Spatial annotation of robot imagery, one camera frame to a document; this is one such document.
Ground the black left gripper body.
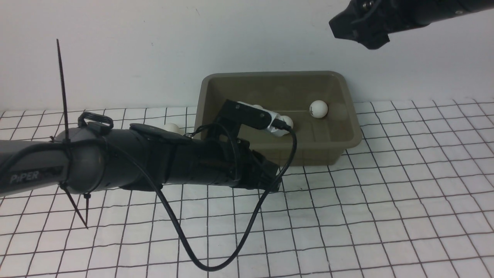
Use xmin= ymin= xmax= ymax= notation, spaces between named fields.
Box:
xmin=129 ymin=123 xmax=267 ymax=190

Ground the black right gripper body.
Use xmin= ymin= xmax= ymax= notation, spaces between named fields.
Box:
xmin=347 ymin=0 xmax=429 ymax=37

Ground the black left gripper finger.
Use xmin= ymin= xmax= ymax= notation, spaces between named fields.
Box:
xmin=253 ymin=150 xmax=281 ymax=192

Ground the white printed ping-pong ball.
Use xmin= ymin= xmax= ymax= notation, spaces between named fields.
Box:
xmin=309 ymin=100 xmax=328 ymax=119

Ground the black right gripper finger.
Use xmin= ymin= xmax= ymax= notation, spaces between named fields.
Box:
xmin=355 ymin=29 xmax=390 ymax=50
xmin=329 ymin=8 xmax=359 ymax=39

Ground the black left camera cable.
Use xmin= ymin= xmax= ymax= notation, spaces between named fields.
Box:
xmin=0 ymin=124 xmax=298 ymax=271

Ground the white checkered tablecloth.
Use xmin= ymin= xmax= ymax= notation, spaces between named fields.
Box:
xmin=0 ymin=97 xmax=494 ymax=278

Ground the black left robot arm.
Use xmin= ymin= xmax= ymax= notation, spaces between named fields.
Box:
xmin=1 ymin=112 xmax=280 ymax=197

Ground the black cable tie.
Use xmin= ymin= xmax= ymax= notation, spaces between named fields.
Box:
xmin=56 ymin=39 xmax=91 ymax=229

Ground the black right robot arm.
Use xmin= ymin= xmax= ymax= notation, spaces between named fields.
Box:
xmin=329 ymin=0 xmax=494 ymax=50

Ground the olive green plastic bin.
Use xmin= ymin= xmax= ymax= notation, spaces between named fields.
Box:
xmin=195 ymin=71 xmax=363 ymax=166

